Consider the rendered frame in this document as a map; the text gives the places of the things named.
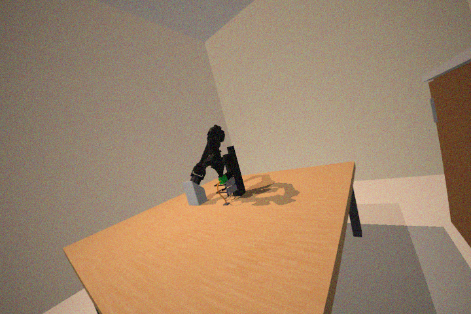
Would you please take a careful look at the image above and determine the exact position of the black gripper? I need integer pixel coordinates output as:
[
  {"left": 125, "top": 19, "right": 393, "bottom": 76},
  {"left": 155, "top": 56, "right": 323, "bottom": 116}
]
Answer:
[{"left": 202, "top": 149, "right": 234, "bottom": 177}]

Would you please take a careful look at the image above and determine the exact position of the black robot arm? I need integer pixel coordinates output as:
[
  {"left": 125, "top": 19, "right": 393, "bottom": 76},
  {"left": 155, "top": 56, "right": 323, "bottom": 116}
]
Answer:
[{"left": 190, "top": 125, "right": 225, "bottom": 185}]

